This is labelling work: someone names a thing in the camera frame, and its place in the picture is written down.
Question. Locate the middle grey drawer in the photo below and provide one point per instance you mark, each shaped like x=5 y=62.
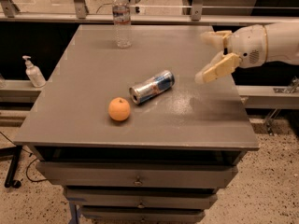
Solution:
x=140 y=198

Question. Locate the white pump dispenser bottle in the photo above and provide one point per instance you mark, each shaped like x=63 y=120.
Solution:
x=34 y=73

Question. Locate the blue silver redbull can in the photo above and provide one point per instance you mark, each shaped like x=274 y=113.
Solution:
x=152 y=87

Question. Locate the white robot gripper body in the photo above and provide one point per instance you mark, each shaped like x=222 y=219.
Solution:
x=249 y=47

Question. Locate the grey drawer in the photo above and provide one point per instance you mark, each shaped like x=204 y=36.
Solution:
x=142 y=215
x=140 y=198
x=137 y=175

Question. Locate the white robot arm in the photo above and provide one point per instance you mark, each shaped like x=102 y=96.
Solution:
x=282 y=42

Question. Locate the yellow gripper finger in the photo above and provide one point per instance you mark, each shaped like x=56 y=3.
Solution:
x=218 y=40
x=221 y=65

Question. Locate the bottom grey drawer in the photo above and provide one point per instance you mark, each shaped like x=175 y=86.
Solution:
x=142 y=215

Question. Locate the metal railing frame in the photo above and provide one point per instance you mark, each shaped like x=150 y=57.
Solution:
x=211 y=12

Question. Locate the black stand leg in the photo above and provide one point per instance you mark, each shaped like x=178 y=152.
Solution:
x=14 y=154

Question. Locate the grey drawer cabinet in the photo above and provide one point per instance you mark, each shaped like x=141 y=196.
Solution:
x=189 y=124

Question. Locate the top grey drawer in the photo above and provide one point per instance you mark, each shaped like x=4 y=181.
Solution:
x=137 y=175

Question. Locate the clear plastic water bottle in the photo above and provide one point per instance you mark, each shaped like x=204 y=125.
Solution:
x=122 y=22

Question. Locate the orange fruit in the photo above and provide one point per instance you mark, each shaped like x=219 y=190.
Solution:
x=119 y=109

